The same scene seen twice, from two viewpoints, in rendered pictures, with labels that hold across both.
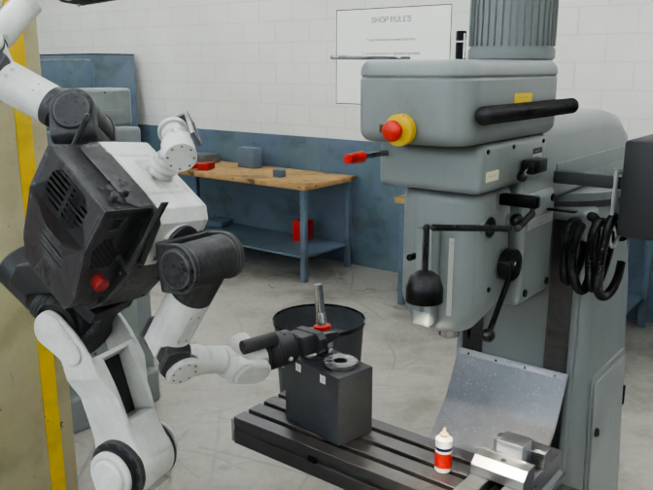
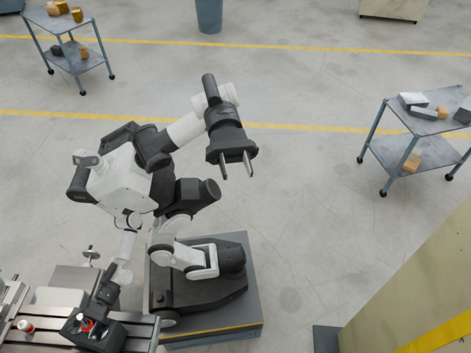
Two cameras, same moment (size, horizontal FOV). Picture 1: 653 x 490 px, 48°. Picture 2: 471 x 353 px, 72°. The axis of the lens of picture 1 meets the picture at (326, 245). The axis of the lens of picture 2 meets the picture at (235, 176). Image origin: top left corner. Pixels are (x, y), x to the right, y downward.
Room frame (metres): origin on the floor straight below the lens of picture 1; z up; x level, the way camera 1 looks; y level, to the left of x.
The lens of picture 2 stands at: (2.48, 0.32, 2.62)
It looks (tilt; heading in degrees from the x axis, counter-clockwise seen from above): 51 degrees down; 147
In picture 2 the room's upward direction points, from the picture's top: straight up
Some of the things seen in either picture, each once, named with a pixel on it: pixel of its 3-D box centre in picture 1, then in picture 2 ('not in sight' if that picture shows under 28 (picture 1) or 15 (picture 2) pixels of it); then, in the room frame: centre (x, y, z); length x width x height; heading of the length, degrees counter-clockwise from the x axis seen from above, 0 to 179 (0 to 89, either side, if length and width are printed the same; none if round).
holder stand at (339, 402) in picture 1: (327, 390); (94, 332); (1.81, 0.00, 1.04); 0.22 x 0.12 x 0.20; 41
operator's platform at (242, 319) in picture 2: not in sight; (202, 289); (1.61, 0.59, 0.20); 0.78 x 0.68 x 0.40; 65
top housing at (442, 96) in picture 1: (462, 98); not in sight; (1.60, -0.29, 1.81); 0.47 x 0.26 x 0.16; 142
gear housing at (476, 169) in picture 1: (465, 157); not in sight; (1.62, -0.31, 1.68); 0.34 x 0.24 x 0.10; 142
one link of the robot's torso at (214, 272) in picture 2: not in sight; (201, 261); (1.62, 0.62, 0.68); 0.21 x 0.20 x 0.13; 65
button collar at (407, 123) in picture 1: (399, 129); not in sight; (1.40, -0.14, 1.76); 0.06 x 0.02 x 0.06; 52
